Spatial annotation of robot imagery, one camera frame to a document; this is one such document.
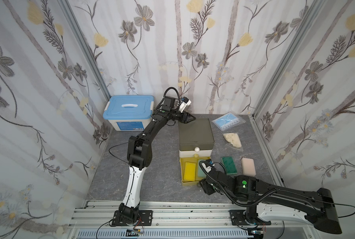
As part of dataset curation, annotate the blue lidded storage box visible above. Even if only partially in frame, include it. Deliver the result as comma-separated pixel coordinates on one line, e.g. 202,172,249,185
103,95,154,131

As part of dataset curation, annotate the bag of blue face masks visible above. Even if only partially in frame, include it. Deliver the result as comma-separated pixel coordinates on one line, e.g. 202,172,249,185
211,112,246,131

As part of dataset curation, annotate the aluminium corner frame post right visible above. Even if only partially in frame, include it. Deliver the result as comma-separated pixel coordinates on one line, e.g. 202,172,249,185
252,0,326,120

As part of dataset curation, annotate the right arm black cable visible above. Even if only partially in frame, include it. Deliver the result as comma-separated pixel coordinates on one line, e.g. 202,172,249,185
329,201,355,219

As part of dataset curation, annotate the yellow bottom drawer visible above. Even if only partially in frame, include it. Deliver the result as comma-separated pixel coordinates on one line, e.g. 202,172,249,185
179,157,210,186

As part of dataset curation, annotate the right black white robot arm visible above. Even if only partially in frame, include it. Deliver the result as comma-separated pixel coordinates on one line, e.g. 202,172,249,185
199,169,342,235

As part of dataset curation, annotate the mint green sponge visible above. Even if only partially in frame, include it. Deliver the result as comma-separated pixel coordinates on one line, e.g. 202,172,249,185
196,159,206,179

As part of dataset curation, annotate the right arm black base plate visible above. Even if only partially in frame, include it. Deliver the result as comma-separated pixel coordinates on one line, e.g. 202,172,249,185
229,208,272,227

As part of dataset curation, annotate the olive green drawer cabinet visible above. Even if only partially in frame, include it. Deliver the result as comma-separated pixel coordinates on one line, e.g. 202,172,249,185
178,118,215,151

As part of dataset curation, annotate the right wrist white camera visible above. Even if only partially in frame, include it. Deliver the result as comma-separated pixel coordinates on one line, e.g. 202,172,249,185
199,160,214,172

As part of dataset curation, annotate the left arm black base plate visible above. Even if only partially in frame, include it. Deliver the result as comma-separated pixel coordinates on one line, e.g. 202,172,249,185
109,210,153,227

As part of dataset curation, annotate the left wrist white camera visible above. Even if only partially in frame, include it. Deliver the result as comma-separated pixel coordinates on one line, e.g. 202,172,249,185
178,97,191,113

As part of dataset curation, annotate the wrist white camera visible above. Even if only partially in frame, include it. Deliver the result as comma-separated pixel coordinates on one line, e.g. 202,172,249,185
178,97,191,113
199,160,214,172

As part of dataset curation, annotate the green scouring sponge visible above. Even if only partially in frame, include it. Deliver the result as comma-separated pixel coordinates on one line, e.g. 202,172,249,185
221,156,237,175

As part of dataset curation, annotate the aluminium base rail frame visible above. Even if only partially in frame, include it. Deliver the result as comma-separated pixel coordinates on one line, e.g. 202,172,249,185
65,201,320,239

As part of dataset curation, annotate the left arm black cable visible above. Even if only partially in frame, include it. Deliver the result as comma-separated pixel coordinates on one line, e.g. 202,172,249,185
108,141,136,168

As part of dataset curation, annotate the bag of cream latex gloves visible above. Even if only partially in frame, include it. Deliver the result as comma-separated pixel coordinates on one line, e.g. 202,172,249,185
223,132,243,151

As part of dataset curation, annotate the white slotted cable duct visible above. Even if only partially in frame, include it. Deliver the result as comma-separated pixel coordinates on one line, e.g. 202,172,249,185
74,228,253,239

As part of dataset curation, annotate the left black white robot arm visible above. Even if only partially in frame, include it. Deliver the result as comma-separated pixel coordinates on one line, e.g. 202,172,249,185
119,96,195,224

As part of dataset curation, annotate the aluminium corner frame post left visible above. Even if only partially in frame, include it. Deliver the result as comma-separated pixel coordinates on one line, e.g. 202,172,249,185
58,0,111,101

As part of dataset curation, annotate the beige pink sponge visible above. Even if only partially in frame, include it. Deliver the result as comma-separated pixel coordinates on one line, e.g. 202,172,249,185
241,157,256,177

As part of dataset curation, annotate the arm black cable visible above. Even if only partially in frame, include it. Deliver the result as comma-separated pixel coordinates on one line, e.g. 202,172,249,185
108,141,136,168
329,201,355,219

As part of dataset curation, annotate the yellow sponge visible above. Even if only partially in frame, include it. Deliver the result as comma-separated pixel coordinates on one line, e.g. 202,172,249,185
183,162,196,182

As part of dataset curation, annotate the white drawer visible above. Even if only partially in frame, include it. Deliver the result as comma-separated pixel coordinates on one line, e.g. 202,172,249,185
179,150,212,158

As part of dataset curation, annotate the aluminium corner frame post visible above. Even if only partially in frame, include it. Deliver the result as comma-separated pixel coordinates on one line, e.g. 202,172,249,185
58,0,111,101
252,0,326,120

